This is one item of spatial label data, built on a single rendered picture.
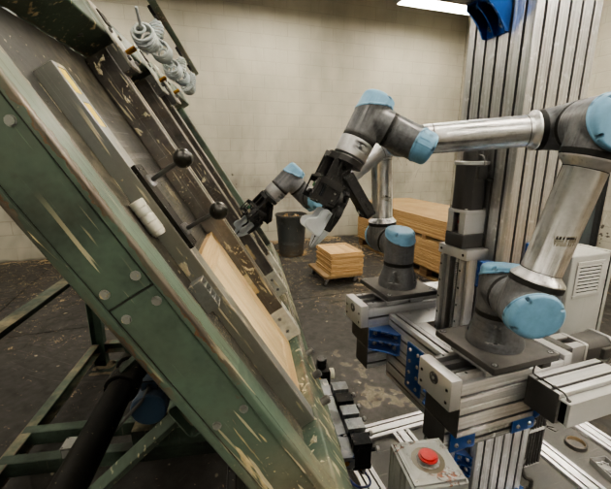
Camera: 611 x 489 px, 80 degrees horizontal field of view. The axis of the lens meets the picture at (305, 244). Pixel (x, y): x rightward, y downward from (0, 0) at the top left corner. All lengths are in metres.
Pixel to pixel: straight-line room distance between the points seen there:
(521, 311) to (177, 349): 0.71
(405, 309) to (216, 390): 1.01
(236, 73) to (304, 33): 1.33
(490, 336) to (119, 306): 0.89
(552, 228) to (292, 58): 6.11
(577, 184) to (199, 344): 0.80
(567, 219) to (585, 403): 0.50
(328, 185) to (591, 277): 1.05
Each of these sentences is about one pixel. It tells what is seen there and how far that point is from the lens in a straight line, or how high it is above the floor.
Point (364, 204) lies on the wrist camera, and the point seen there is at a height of 1.44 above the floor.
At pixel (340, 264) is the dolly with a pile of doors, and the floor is 0.27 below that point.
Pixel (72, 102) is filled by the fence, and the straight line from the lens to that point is 0.84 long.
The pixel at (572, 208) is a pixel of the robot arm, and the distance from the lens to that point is 0.94.
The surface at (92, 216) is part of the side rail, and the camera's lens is 0.58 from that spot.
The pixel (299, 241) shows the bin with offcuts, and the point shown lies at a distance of 5.62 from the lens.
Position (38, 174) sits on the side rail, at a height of 1.53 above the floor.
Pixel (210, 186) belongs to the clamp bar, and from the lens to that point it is 1.64.
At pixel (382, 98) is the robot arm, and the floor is 1.67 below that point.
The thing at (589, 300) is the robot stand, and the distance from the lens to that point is 1.60.
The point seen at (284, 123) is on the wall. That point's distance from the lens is 6.58.
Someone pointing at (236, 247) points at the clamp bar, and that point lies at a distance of 1.24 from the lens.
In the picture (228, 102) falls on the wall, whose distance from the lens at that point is 6.42.
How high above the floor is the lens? 1.55
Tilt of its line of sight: 14 degrees down
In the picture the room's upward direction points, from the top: straight up
